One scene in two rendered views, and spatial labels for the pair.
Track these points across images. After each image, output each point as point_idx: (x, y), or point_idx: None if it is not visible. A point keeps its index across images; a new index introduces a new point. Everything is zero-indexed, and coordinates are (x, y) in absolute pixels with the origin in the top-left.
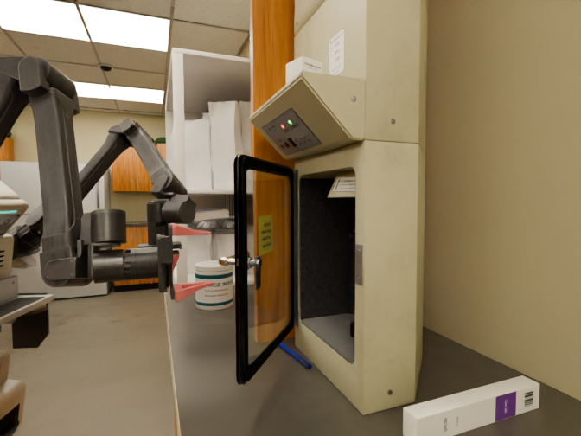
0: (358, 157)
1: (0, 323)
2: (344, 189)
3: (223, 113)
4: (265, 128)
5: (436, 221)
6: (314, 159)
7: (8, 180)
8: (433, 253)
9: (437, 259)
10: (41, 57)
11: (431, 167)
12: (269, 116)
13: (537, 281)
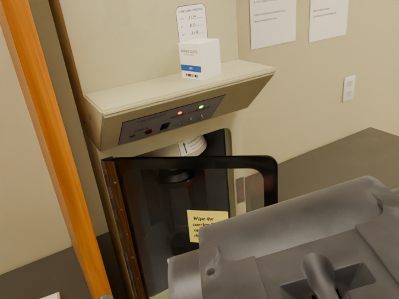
0: (234, 118)
1: None
2: (195, 148)
3: None
4: (134, 121)
5: (79, 147)
6: (157, 135)
7: None
8: (84, 174)
9: (90, 177)
10: (374, 178)
11: (57, 98)
12: (171, 105)
13: None
